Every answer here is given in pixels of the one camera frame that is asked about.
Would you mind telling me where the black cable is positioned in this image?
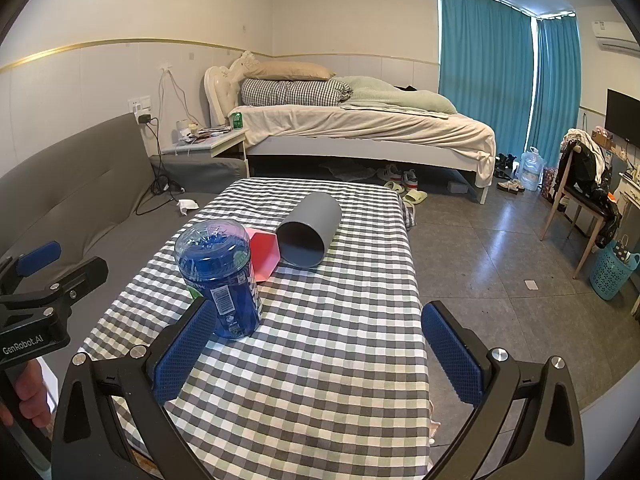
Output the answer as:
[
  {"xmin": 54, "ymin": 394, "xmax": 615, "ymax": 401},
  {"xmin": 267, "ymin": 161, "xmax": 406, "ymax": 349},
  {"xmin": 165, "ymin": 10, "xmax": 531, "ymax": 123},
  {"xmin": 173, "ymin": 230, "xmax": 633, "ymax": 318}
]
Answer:
[{"xmin": 134, "ymin": 117, "xmax": 187, "ymax": 217}]

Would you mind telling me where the white garment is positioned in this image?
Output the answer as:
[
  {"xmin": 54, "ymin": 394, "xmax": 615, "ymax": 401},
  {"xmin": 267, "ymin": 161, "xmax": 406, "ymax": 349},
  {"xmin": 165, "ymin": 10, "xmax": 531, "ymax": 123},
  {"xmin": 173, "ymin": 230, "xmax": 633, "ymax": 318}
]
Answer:
[{"xmin": 564, "ymin": 128, "xmax": 609, "ymax": 155}]

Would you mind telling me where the pair of grey sneakers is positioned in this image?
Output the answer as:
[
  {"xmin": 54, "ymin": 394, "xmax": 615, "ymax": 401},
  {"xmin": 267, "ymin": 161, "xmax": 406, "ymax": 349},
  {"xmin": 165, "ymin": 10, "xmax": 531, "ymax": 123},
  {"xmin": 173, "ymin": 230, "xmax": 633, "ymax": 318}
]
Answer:
[{"xmin": 376, "ymin": 163, "xmax": 419, "ymax": 186}]

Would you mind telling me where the blue laundry basket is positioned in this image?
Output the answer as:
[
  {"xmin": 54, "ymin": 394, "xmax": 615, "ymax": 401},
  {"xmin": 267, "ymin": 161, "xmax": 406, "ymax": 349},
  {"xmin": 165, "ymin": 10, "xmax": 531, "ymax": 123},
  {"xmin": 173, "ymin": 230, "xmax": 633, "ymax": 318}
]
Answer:
[{"xmin": 588, "ymin": 239, "xmax": 640, "ymax": 302}]

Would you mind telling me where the clear water jug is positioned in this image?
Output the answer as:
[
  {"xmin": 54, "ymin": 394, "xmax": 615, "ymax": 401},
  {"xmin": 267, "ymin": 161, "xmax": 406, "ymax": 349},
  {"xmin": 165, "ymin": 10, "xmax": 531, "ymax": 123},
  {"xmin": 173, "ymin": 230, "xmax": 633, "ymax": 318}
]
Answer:
[{"xmin": 519, "ymin": 147, "xmax": 546, "ymax": 192}]

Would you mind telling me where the grey cup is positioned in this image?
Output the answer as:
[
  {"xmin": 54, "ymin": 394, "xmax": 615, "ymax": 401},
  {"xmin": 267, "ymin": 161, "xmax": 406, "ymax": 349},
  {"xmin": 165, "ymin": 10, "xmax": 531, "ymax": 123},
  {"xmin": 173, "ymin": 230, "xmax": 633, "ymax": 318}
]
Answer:
[{"xmin": 276, "ymin": 192, "xmax": 343, "ymax": 269}]

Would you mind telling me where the teal curtain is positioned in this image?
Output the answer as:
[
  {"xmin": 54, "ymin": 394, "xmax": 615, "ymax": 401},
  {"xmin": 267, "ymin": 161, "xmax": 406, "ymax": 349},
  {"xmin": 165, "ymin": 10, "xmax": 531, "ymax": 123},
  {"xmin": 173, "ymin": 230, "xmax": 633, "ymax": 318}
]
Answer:
[
  {"xmin": 529, "ymin": 12, "xmax": 582, "ymax": 167},
  {"xmin": 437, "ymin": 0, "xmax": 532, "ymax": 152}
]

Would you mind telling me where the white nightstand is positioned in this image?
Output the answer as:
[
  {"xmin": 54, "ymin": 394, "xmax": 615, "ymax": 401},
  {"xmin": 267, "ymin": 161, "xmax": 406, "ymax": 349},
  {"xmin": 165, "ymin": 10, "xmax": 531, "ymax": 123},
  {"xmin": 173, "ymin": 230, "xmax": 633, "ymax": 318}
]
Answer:
[{"xmin": 159, "ymin": 127, "xmax": 251, "ymax": 179}]

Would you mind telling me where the white cable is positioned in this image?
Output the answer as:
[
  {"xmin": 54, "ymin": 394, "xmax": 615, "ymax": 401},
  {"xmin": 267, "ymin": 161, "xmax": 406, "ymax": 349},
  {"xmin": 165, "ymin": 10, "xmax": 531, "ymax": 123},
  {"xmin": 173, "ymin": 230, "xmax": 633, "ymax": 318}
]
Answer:
[{"xmin": 159, "ymin": 62, "xmax": 202, "ymax": 128}]

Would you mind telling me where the wooden-legged chair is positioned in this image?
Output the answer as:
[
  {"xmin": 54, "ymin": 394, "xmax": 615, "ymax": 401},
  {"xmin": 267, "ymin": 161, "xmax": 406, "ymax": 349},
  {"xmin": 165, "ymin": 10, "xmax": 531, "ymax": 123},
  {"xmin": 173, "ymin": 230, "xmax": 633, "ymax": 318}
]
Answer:
[{"xmin": 539, "ymin": 139, "xmax": 624, "ymax": 279}]

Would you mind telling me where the blue transparent cup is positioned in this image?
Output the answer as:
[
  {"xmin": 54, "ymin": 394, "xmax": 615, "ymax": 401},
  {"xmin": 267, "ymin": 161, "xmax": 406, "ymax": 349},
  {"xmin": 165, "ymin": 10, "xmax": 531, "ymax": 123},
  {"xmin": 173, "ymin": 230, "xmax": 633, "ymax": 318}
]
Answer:
[{"xmin": 174, "ymin": 220, "xmax": 265, "ymax": 340}]

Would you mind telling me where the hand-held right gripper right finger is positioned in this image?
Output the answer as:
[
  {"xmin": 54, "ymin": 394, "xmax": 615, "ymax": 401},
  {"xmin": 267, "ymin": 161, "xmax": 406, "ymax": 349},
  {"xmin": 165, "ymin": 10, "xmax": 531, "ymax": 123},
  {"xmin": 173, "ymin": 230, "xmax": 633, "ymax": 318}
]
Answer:
[{"xmin": 421, "ymin": 301, "xmax": 586, "ymax": 480}]

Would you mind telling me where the pink hexagonal cup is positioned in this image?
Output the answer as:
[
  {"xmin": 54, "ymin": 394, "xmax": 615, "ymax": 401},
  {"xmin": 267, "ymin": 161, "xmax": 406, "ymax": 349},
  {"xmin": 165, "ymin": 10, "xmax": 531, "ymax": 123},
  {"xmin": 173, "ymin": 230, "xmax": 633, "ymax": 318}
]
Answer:
[{"xmin": 248, "ymin": 227, "xmax": 282, "ymax": 284}]

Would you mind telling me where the black television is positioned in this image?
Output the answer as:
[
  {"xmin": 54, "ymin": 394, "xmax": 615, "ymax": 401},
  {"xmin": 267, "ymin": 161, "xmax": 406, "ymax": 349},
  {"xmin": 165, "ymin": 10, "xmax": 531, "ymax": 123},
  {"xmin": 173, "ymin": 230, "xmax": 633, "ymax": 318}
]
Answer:
[{"xmin": 604, "ymin": 88, "xmax": 640, "ymax": 149}]

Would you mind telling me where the green blanket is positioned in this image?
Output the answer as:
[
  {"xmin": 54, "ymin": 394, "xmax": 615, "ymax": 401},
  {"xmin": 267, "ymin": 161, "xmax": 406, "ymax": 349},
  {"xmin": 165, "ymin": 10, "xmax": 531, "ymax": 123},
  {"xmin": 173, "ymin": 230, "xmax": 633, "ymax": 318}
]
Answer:
[{"xmin": 332, "ymin": 75, "xmax": 459, "ymax": 116}]

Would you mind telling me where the black clothing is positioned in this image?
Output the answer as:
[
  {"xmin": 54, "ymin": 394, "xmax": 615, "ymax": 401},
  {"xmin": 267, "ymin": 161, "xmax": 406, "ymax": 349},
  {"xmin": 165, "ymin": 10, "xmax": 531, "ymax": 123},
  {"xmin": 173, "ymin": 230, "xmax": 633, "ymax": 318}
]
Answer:
[{"xmin": 574, "ymin": 144, "xmax": 624, "ymax": 249}]

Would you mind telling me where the white bed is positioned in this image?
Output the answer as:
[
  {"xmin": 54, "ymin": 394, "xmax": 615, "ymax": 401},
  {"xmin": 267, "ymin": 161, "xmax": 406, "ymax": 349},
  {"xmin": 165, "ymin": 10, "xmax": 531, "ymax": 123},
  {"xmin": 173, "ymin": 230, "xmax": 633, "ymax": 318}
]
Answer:
[{"xmin": 203, "ymin": 51, "xmax": 497, "ymax": 206}]

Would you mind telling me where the pair of green slippers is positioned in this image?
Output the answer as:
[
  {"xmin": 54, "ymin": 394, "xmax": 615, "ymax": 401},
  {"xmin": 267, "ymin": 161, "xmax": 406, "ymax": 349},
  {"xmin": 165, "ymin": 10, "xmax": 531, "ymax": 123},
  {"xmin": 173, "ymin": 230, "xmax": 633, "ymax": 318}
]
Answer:
[{"xmin": 383, "ymin": 180, "xmax": 429, "ymax": 207}]

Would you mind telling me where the checkered quilt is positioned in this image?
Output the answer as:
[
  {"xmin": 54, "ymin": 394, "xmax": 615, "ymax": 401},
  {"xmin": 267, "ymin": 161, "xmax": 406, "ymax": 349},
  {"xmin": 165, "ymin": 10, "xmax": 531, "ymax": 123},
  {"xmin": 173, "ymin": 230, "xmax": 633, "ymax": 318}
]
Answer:
[{"xmin": 239, "ymin": 78, "xmax": 354, "ymax": 107}]

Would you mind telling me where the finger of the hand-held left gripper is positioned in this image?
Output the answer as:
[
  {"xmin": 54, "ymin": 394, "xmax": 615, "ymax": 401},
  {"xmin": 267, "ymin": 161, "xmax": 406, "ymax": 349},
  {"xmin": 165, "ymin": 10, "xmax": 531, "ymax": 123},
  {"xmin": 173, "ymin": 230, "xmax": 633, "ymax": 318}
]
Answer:
[
  {"xmin": 0, "ymin": 241, "xmax": 62, "ymax": 295},
  {"xmin": 0, "ymin": 256, "xmax": 110, "ymax": 317}
]

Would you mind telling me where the person's left hand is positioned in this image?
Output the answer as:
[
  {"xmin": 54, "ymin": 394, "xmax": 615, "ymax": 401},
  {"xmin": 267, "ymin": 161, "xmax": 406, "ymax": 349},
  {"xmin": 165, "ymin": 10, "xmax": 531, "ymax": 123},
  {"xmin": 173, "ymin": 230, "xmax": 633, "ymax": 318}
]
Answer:
[{"xmin": 0, "ymin": 360, "xmax": 52, "ymax": 429}]

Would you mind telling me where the checkered tablecloth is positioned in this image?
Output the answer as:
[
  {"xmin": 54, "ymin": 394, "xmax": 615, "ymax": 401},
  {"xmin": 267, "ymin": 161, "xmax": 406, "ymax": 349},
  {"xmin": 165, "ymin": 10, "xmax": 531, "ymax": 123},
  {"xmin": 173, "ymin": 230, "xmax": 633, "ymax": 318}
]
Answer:
[{"xmin": 75, "ymin": 177, "xmax": 437, "ymax": 480}]

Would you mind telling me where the beige bedsheet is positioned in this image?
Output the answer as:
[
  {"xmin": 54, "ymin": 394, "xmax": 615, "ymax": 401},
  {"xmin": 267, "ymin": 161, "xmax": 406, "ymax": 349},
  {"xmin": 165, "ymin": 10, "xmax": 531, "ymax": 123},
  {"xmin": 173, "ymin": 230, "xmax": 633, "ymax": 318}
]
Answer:
[{"xmin": 234, "ymin": 104, "xmax": 497, "ymax": 182}]

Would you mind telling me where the white air conditioner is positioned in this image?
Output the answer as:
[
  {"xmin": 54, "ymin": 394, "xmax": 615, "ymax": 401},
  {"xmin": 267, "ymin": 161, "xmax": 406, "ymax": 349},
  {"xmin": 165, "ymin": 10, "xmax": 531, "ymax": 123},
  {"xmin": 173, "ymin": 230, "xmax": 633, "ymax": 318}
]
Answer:
[{"xmin": 591, "ymin": 20, "xmax": 640, "ymax": 54}]

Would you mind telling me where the grey sofa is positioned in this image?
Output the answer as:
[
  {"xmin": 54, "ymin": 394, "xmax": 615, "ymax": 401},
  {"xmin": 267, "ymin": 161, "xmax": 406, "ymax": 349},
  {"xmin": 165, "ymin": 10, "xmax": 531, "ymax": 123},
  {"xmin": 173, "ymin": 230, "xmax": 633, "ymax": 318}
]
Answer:
[{"xmin": 0, "ymin": 112, "xmax": 250, "ymax": 356}]

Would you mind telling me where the beige pillow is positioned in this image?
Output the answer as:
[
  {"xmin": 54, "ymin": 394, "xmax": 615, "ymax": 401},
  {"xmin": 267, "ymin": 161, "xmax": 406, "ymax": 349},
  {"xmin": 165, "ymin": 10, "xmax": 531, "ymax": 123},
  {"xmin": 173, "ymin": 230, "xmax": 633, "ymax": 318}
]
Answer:
[{"xmin": 243, "ymin": 61, "xmax": 337, "ymax": 82}]

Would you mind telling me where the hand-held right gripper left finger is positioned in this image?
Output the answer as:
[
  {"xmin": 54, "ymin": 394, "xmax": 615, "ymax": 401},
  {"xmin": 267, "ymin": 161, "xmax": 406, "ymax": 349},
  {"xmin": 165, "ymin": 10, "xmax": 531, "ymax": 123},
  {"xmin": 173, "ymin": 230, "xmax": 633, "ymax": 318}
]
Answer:
[{"xmin": 50, "ymin": 297, "xmax": 221, "ymax": 480}]

